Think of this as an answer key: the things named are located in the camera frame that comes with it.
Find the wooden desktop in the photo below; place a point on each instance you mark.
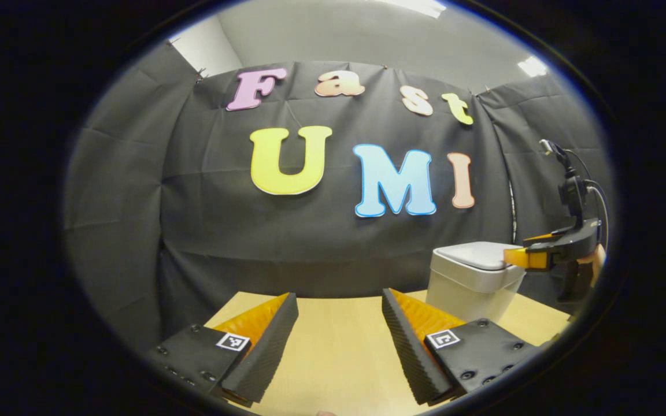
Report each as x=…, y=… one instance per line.
x=339, y=358

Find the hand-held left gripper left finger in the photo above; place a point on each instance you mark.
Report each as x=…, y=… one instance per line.
x=269, y=352

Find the long ceiling light panel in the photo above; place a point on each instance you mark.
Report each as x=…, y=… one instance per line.
x=417, y=6

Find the black backdrop cloth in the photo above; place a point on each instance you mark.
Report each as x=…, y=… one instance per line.
x=310, y=248

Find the white desktop garbage bin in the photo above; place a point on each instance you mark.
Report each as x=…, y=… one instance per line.
x=466, y=294

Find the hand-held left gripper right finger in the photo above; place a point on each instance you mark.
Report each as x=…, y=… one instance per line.
x=411, y=352

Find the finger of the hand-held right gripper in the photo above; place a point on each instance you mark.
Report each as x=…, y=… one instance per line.
x=541, y=237
x=526, y=258

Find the small ceiling light panel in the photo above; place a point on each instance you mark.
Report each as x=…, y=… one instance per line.
x=532, y=66

